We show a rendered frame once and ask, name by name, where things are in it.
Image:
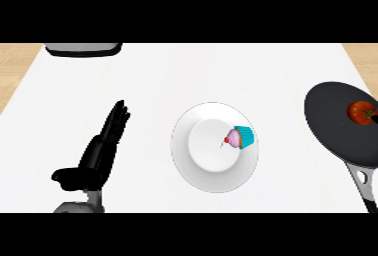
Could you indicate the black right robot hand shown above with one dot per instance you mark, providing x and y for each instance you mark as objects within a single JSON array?
[{"x": 376, "y": 119}]

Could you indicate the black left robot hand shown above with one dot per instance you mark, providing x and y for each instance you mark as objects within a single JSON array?
[{"x": 98, "y": 156}]

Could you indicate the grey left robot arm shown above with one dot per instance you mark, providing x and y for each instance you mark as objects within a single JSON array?
[{"x": 83, "y": 206}]

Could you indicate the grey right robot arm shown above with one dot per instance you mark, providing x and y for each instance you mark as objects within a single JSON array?
[{"x": 376, "y": 185}]

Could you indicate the red tomato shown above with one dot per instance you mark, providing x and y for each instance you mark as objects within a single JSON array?
[{"x": 360, "y": 111}]

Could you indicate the dark grey frying pan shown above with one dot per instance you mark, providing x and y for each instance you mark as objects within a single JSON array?
[{"x": 332, "y": 120}]

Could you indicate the white round plate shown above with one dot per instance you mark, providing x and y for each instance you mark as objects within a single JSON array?
[{"x": 212, "y": 166}]

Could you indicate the pink cupcake with blue wrapper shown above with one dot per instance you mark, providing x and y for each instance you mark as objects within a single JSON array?
[{"x": 243, "y": 137}]

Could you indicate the grey and black appliance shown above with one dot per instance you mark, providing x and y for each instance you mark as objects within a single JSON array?
[{"x": 83, "y": 49}]

